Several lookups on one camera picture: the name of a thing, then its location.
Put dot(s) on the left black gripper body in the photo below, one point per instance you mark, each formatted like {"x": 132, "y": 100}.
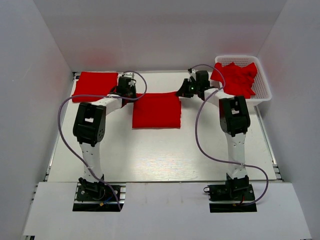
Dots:
{"x": 131, "y": 92}

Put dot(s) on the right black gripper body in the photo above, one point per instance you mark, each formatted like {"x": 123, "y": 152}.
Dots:
{"x": 197, "y": 86}

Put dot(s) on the red t shirt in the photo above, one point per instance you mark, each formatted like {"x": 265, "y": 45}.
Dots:
{"x": 156, "y": 111}
{"x": 95, "y": 83}

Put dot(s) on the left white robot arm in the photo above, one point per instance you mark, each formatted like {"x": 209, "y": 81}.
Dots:
{"x": 90, "y": 124}

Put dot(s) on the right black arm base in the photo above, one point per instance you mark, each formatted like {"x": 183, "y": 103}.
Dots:
{"x": 234, "y": 196}

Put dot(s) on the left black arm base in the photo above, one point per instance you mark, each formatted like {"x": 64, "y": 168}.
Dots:
{"x": 98, "y": 197}

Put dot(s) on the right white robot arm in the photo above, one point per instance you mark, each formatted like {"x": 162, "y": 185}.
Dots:
{"x": 234, "y": 120}

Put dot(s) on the red t shirts in basket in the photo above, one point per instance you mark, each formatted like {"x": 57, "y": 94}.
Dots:
{"x": 238, "y": 80}

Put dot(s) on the folded red t shirt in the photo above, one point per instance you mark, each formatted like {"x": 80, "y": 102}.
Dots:
{"x": 95, "y": 83}

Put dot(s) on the white plastic basket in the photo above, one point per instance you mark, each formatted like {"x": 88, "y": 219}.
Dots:
{"x": 260, "y": 85}

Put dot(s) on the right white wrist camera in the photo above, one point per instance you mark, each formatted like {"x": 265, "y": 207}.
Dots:
{"x": 192, "y": 75}

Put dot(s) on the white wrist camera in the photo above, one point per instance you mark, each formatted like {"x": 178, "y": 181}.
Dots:
{"x": 128, "y": 74}
{"x": 192, "y": 75}

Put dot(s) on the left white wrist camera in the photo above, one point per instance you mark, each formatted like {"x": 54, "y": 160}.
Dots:
{"x": 128, "y": 74}

